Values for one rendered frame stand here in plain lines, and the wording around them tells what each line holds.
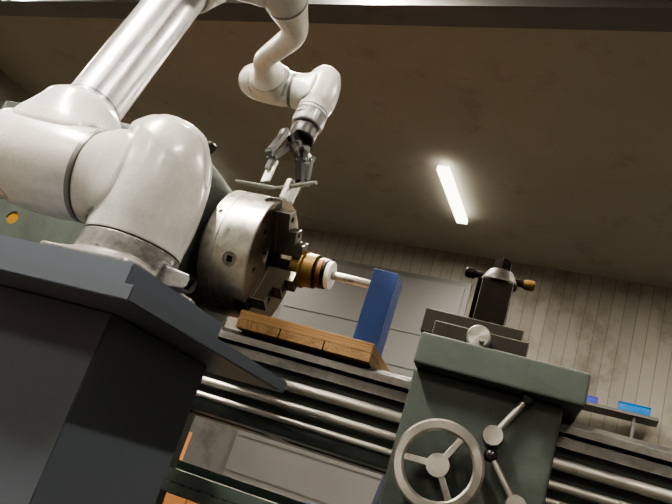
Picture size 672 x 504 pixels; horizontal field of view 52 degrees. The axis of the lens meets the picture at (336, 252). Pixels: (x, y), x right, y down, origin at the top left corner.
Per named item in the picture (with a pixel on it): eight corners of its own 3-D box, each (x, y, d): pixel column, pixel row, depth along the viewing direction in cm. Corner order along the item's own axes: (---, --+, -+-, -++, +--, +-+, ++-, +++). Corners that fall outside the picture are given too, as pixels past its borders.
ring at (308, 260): (293, 242, 166) (329, 249, 164) (303, 256, 175) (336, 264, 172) (281, 277, 163) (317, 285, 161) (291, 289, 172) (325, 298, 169)
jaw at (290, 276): (258, 274, 171) (237, 310, 164) (255, 261, 168) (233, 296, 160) (299, 284, 168) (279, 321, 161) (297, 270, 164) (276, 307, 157)
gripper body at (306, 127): (304, 139, 198) (293, 165, 194) (286, 120, 192) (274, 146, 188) (324, 135, 193) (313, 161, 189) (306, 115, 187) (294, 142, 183)
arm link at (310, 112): (291, 104, 195) (283, 120, 192) (314, 98, 189) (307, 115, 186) (309, 125, 201) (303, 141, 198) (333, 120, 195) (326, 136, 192)
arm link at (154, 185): (161, 240, 97) (216, 110, 104) (49, 210, 100) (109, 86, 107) (194, 277, 112) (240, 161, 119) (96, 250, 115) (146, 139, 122)
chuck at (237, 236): (194, 279, 153) (247, 167, 166) (235, 334, 180) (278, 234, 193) (230, 289, 150) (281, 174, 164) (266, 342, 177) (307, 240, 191)
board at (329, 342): (235, 326, 146) (241, 309, 148) (281, 365, 179) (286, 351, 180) (368, 362, 137) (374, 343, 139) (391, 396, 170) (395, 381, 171)
